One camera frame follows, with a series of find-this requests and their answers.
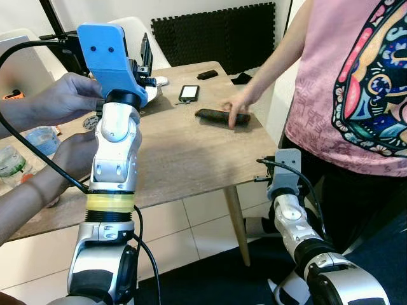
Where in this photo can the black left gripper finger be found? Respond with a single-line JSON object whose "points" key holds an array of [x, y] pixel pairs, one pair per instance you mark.
{"points": [[147, 51]]}

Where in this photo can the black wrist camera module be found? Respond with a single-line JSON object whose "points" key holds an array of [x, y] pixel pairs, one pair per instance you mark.
{"points": [[71, 54]]}

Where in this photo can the black smartphone with dark case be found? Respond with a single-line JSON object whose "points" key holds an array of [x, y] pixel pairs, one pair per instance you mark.
{"points": [[213, 117]]}

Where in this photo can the bare arm person left forearm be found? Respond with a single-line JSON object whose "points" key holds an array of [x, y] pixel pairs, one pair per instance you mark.
{"points": [[19, 114]]}

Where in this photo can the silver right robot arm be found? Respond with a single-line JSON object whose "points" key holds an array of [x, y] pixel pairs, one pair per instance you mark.
{"points": [[318, 254]]}

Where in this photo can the pink shirt person's right forearm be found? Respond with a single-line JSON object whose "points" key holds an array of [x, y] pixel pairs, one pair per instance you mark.
{"points": [[273, 57]]}

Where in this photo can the bare arm person right forearm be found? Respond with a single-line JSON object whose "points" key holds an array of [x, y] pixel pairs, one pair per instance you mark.
{"points": [[25, 203]]}

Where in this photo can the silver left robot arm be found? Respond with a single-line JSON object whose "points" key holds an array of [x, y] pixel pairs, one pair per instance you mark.
{"points": [[111, 190]]}

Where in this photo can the bare arm person left hand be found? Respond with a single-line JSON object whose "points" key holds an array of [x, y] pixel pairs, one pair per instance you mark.
{"points": [[73, 98]]}

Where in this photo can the pink shirt person's right hand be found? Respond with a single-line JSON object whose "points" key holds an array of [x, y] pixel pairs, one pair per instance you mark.
{"points": [[240, 107]]}

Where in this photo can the bare arm person right hand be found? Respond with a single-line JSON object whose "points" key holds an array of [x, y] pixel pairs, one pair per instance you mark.
{"points": [[76, 155]]}

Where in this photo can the white plastic chair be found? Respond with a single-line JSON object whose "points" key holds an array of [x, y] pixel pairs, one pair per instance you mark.
{"points": [[137, 38]]}

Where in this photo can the small white round disc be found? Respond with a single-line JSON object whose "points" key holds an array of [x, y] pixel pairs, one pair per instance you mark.
{"points": [[161, 81]]}

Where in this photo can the smartphone with white screen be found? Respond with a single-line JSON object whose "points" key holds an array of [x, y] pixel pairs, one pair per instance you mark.
{"points": [[189, 93]]}

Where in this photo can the small black remote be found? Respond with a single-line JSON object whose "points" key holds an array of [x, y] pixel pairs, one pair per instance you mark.
{"points": [[207, 74]]}

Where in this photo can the light wooden table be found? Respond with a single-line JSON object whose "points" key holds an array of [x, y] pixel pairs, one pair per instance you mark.
{"points": [[191, 152]]}

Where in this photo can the black metal stand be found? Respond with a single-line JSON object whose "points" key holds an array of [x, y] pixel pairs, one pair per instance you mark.
{"points": [[54, 19]]}

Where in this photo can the person in pink shirt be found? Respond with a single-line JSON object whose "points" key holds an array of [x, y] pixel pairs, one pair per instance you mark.
{"points": [[356, 82]]}

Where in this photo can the silver laptop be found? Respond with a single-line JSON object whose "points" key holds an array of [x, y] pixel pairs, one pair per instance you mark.
{"points": [[25, 63]]}

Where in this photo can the orange black device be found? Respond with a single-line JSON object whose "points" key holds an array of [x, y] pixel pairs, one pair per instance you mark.
{"points": [[11, 95]]}

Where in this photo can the green label water bottle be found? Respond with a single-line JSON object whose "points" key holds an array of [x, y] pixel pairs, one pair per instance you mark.
{"points": [[13, 166]]}

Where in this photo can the white black slipper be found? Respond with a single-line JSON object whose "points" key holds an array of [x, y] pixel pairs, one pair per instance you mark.
{"points": [[254, 225]]}

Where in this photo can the bright blue left wrist camera mount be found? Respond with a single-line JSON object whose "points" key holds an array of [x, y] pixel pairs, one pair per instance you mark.
{"points": [[108, 60]]}

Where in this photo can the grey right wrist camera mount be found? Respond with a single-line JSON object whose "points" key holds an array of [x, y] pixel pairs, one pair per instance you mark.
{"points": [[286, 171]]}

